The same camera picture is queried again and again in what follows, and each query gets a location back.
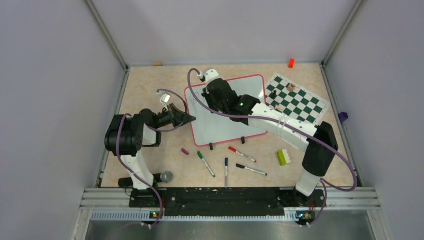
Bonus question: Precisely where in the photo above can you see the white chess piece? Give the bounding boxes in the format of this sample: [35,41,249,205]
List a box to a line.
[274,105,286,112]

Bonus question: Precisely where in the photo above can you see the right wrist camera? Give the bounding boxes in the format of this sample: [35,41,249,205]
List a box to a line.
[197,68,220,84]

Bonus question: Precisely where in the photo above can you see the green white chessboard mat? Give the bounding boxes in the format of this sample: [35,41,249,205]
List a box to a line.
[265,74,331,125]

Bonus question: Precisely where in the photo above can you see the green cap whiteboard marker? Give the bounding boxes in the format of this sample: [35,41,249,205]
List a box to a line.
[197,151,216,178]

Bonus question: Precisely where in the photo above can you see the black cap whiteboard marker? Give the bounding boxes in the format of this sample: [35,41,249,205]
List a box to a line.
[236,163,268,176]

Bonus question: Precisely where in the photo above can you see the wooden cube on chessboard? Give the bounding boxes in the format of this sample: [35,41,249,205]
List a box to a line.
[287,83,297,93]

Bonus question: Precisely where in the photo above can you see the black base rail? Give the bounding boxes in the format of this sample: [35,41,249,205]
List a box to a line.
[91,186,327,223]

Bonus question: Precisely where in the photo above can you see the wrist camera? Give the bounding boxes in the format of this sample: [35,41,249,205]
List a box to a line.
[197,68,220,84]
[157,92,171,109]

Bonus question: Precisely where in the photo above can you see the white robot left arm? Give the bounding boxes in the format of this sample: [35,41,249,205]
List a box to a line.
[104,103,196,207]

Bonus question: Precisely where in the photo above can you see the purple block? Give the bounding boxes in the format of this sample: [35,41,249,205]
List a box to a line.
[338,112,349,123]

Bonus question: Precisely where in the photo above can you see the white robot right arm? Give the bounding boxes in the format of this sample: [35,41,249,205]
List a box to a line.
[200,76,339,206]

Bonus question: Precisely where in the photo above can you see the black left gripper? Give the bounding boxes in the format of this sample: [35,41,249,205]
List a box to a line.
[153,103,196,129]

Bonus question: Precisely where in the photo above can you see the black grey microphone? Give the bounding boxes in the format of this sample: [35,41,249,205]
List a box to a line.
[118,171,174,189]

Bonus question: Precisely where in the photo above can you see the wooden cork piece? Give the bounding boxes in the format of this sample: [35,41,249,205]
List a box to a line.
[152,61,164,67]

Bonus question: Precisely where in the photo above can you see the purple marker cap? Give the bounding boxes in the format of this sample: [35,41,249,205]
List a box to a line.
[181,148,190,156]

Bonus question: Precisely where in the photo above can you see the pink framed whiteboard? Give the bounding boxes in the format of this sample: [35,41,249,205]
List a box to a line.
[184,74,267,147]

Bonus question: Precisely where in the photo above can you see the blue cap whiteboard marker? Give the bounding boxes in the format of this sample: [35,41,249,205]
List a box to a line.
[224,157,229,189]

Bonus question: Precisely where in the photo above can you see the orange block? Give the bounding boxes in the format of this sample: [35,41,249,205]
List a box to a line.
[288,58,296,69]

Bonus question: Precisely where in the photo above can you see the red cap whiteboard marker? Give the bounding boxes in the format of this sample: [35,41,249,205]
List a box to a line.
[228,146,257,163]

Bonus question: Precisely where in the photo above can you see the green white toy brick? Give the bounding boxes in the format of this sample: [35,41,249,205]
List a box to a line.
[276,149,291,167]

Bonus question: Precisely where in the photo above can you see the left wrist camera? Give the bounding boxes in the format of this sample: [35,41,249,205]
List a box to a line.
[157,92,171,109]

